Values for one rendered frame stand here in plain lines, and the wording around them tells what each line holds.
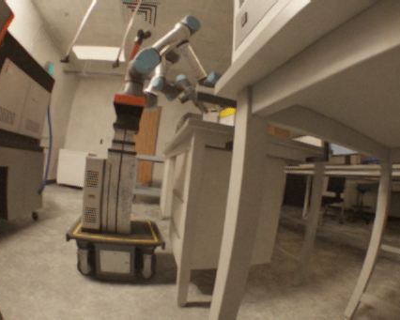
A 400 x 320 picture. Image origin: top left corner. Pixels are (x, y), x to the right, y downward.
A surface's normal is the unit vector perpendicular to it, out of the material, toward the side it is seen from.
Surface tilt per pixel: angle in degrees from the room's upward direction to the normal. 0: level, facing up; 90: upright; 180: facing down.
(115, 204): 90
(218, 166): 90
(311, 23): 180
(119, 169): 90
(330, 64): 90
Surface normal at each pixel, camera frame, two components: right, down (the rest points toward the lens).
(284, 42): -0.11, 0.99
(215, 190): 0.25, -0.04
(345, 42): -0.96, -0.12
